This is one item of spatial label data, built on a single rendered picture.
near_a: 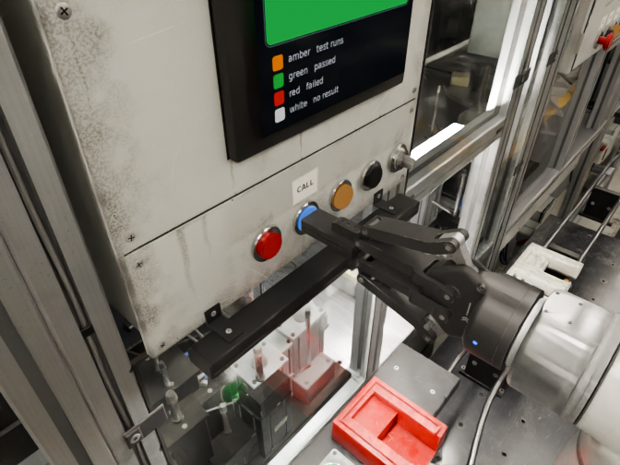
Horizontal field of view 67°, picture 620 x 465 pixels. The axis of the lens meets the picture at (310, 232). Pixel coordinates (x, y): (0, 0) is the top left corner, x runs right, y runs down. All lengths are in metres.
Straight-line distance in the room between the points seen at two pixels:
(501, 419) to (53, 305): 1.09
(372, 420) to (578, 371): 0.56
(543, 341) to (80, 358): 0.35
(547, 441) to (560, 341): 0.93
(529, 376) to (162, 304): 0.30
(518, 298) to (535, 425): 0.93
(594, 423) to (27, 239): 0.40
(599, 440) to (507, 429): 0.87
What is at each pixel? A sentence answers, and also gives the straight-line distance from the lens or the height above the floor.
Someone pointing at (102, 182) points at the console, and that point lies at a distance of 0.35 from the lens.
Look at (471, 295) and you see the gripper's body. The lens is 0.42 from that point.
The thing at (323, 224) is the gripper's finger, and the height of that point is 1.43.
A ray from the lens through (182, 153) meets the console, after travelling 0.37.
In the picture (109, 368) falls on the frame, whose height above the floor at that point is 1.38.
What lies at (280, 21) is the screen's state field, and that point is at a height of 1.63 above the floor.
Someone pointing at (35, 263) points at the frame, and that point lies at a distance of 0.36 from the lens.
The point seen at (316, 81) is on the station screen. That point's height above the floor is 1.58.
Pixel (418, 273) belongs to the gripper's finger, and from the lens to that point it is 0.43.
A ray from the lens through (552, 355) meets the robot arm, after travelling 0.39.
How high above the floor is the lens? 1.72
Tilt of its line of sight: 38 degrees down
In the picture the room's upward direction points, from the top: straight up
